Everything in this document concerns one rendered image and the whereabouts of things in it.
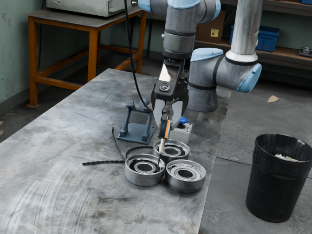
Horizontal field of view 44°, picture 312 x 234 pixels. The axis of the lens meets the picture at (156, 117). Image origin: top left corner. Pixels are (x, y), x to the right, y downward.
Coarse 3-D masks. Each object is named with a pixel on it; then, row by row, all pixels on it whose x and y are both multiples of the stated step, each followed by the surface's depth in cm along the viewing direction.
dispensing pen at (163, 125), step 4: (168, 112) 102; (168, 116) 102; (164, 120) 100; (164, 124) 100; (160, 128) 100; (164, 128) 100; (160, 132) 99; (164, 132) 99; (160, 136) 99; (164, 136) 99; (164, 140) 101; (160, 144) 101; (164, 144) 101; (160, 148) 100; (160, 152) 100; (160, 156) 100
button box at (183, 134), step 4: (184, 124) 125; (188, 124) 125; (192, 124) 126; (176, 128) 122; (180, 128) 122; (184, 128) 122; (188, 128) 123; (172, 132) 121; (176, 132) 121; (180, 132) 120; (184, 132) 120; (188, 132) 120; (172, 136) 121; (176, 136) 121; (180, 136) 121; (184, 136) 120; (188, 136) 121; (180, 140) 121; (184, 140) 121; (188, 140) 124
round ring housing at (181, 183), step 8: (176, 160) 104; (184, 160) 104; (184, 168) 103; (200, 168) 103; (168, 176) 98; (176, 176) 99; (184, 176) 103; (192, 176) 99; (168, 184) 100; (176, 184) 96; (184, 184) 96; (192, 184) 96; (200, 184) 97; (184, 192) 97; (192, 192) 98
